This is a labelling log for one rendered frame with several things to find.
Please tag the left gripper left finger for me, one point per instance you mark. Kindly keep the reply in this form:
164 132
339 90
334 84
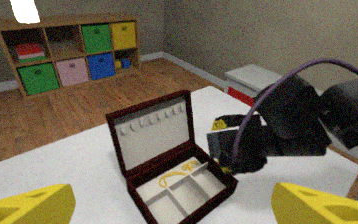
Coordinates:
53 204

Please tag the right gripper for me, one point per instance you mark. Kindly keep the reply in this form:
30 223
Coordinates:
264 141

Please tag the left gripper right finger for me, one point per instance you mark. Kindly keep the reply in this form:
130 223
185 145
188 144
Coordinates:
294 204

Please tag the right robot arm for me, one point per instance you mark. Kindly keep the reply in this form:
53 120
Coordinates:
295 109

